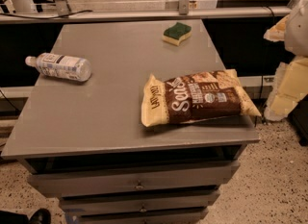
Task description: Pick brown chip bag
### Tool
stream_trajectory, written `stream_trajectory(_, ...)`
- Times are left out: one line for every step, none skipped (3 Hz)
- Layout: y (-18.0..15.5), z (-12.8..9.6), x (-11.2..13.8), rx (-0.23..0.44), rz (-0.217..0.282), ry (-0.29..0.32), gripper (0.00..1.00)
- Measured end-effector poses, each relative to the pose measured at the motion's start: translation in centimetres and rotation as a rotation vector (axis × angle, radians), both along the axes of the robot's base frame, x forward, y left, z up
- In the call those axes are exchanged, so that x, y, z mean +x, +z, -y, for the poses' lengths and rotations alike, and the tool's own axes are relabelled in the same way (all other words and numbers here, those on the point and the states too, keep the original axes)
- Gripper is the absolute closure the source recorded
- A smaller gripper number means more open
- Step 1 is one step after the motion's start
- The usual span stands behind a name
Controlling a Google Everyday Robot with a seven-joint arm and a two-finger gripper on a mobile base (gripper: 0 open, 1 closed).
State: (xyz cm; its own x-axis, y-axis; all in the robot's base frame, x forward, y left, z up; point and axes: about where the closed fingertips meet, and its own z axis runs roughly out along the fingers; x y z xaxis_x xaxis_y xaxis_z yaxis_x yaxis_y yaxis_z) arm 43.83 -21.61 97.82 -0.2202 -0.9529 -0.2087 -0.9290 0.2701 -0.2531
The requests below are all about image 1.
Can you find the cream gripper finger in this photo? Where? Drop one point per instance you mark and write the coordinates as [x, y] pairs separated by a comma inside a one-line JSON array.
[[277, 31], [290, 86]]

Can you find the brown and cream chip bag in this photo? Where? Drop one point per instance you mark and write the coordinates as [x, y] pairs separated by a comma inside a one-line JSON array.
[[196, 97]]

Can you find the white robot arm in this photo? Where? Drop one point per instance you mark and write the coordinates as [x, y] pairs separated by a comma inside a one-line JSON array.
[[296, 34]]

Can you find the green and yellow sponge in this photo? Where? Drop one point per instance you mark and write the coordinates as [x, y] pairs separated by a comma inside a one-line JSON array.
[[177, 33]]

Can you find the metal railing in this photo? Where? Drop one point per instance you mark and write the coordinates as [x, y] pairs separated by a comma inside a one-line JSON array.
[[144, 10]]

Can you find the grey drawer cabinet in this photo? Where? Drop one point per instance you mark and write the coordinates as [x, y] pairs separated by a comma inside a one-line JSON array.
[[85, 144]]

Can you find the clear plastic water bottle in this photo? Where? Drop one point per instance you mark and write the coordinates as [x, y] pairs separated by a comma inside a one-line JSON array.
[[61, 66]]

